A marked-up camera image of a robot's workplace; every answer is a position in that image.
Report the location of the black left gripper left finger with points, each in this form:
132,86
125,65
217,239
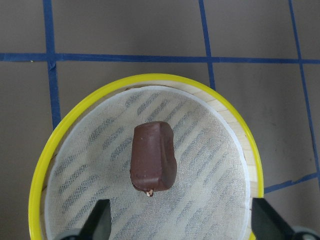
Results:
96,227

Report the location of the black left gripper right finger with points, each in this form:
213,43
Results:
267,224

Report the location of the yellow steamer layer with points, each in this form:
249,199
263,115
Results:
87,158

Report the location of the brown steamed bun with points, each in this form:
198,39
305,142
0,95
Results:
153,166

